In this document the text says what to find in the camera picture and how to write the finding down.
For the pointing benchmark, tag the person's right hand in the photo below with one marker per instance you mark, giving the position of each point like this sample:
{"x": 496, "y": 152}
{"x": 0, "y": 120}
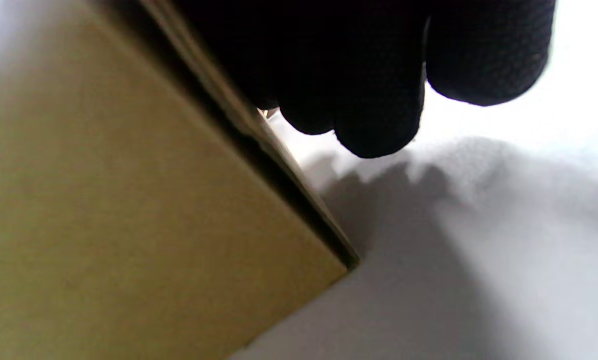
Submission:
{"x": 358, "y": 60}

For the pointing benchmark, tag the brown cardboard box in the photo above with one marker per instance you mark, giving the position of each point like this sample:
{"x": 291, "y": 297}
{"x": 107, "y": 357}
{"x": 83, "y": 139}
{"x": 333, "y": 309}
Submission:
{"x": 119, "y": 200}

